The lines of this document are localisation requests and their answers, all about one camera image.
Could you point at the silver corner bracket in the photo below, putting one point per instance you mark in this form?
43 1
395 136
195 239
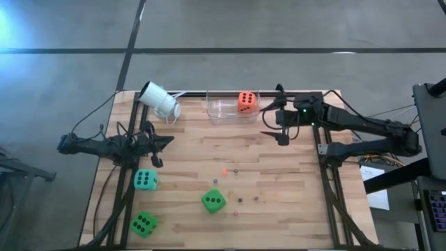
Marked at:
323 149

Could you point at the white paper sheet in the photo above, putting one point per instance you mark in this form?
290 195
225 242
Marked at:
378 200

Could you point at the grey metal bar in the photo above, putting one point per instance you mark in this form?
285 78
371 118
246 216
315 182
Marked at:
28 171

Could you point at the large green foam die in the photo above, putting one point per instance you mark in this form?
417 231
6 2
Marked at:
144 224
213 201

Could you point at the black keyboard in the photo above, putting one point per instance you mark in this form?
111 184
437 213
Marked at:
437 211

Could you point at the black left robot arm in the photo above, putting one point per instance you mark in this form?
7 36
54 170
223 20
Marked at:
90 146

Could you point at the clear plastic bin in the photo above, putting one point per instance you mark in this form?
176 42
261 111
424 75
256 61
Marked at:
223 115

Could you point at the black frame clamp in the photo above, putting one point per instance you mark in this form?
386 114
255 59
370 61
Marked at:
279 89

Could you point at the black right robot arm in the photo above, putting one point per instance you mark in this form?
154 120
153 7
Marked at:
366 125

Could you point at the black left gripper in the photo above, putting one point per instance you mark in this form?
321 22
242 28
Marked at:
146 144

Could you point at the large orange foam die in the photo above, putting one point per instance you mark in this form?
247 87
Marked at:
247 102

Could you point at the large teal foam die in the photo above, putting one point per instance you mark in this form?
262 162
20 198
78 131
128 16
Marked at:
146 179

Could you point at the black diagonal brace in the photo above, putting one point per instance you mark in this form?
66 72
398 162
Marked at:
397 176

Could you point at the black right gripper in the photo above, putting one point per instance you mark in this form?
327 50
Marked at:
291 118

